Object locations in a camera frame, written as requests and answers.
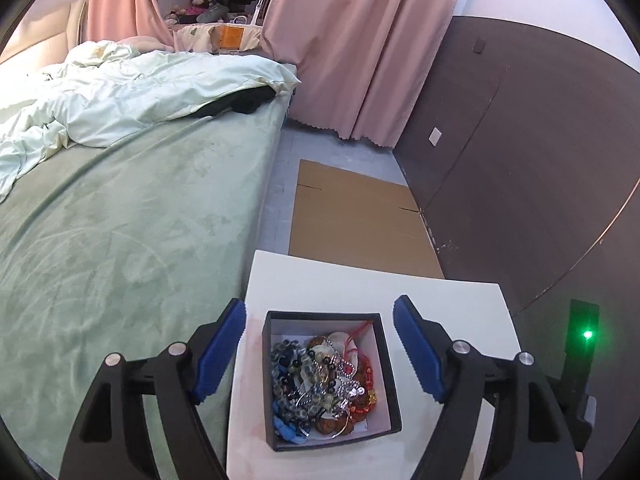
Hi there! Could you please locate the flattened brown cardboard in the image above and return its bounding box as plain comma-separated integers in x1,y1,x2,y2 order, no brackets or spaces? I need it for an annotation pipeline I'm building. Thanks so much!
288,159,444,278

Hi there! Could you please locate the black jewelry box white interior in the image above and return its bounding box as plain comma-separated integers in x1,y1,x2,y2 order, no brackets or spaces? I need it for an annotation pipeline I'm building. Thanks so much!
262,311,402,452

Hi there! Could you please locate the brown rudraksha bead bracelet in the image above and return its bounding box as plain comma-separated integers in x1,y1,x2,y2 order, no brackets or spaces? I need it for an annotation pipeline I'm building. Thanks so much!
304,336,379,436

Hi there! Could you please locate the pink curtain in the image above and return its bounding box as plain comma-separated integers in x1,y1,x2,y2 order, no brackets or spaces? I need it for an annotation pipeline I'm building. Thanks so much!
262,0,458,148
85,0,175,47

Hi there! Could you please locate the white shell pendant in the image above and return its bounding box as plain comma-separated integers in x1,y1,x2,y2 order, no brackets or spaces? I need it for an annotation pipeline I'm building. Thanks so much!
326,332,359,361

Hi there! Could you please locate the black garment on bed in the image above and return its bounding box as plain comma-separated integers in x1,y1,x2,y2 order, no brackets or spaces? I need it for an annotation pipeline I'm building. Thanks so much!
190,86,276,118

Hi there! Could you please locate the right hand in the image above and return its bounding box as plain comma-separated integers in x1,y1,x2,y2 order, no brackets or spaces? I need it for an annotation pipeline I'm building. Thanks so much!
575,452,584,479

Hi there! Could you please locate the pale green duvet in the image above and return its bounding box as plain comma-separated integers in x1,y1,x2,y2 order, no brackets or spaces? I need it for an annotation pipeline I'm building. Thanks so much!
1,40,300,197

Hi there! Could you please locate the green velvet bed blanket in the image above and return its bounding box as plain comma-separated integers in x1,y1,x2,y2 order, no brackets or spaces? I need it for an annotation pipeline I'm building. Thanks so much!
1,99,286,474

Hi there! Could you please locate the white wall socket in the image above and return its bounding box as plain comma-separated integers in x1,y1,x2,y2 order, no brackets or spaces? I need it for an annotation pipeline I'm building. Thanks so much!
428,127,442,146

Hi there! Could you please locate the red bead bracelet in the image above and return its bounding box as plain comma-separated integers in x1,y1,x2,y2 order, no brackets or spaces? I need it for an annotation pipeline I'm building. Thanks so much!
349,353,379,416

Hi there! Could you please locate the silver chain necklace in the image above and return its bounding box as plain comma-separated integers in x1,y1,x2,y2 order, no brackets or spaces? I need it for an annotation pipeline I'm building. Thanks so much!
319,353,367,418

